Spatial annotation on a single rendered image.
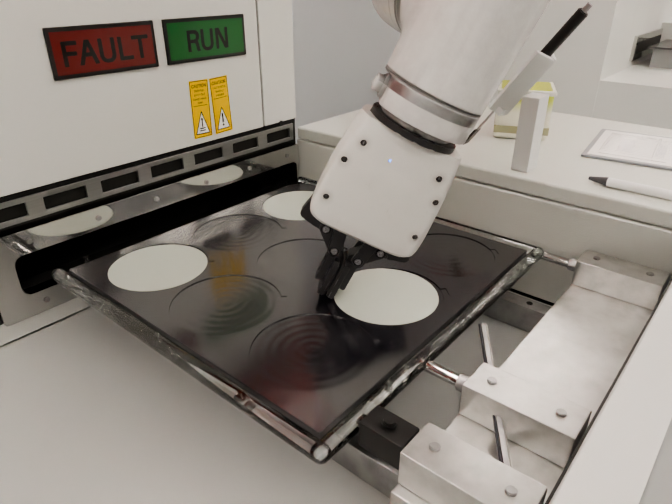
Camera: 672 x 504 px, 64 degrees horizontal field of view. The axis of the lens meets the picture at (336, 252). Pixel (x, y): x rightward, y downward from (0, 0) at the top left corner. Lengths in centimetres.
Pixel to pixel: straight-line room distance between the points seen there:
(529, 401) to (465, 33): 25
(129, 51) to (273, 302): 32
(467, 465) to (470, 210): 39
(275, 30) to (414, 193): 41
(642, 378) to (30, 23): 57
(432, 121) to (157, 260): 33
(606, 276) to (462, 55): 30
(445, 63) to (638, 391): 24
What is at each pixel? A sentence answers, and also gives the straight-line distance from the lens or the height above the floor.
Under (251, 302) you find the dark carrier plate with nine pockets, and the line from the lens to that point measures 51.
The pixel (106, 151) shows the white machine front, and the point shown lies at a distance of 65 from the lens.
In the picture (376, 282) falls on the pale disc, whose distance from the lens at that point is 53.
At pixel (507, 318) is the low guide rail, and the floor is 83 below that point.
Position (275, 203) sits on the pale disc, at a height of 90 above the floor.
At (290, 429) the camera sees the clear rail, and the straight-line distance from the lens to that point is 38.
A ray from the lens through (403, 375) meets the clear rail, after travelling 42.
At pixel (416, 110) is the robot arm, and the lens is 41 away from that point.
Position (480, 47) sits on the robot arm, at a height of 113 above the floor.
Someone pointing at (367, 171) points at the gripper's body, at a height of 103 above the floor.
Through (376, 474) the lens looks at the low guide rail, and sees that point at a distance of 44.
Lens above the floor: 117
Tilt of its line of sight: 28 degrees down
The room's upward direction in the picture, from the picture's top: straight up
